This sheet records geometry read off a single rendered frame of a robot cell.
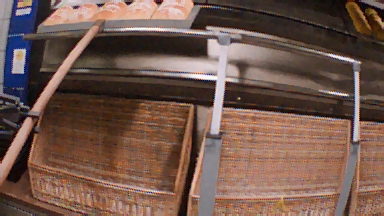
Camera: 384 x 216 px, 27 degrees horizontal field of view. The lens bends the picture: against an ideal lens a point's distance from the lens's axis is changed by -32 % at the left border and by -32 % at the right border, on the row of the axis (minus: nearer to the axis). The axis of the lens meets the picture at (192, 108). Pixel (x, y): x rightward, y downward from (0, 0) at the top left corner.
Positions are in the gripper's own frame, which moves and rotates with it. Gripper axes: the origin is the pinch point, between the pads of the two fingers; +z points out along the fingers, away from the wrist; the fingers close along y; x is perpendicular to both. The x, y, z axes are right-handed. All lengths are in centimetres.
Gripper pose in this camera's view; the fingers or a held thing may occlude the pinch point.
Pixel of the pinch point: (29, 121)
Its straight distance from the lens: 213.1
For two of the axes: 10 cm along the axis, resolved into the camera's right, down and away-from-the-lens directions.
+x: -1.0, 2.9, -9.5
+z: 9.9, 1.0, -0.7
